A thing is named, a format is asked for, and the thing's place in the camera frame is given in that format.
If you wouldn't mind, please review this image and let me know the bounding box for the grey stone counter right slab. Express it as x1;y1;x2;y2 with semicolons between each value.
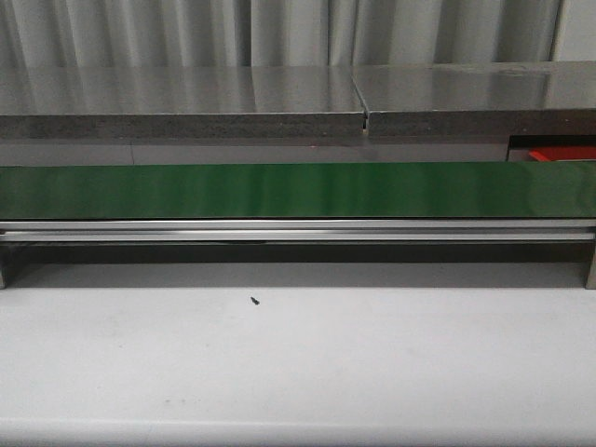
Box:
352;61;595;137

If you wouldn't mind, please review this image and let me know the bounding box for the grey pleated curtain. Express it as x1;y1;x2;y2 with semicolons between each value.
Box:
1;1;563;68

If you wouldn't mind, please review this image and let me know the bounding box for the red plastic bin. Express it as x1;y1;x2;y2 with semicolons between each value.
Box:
529;145;596;162

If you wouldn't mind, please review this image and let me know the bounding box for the aluminium conveyor frame rail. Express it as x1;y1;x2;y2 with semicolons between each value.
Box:
1;218;595;243

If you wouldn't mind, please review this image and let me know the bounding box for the green conveyor belt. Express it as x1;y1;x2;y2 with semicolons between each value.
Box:
1;162;595;221

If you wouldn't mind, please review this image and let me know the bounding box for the grey stone counter left slab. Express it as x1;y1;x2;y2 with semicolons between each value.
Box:
1;67;365;140

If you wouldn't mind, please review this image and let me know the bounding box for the grey stone counter slab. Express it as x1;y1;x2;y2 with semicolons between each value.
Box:
1;67;365;140
352;61;595;137

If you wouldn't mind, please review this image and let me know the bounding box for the right conveyor support leg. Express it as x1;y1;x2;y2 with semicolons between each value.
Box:
576;241;595;291

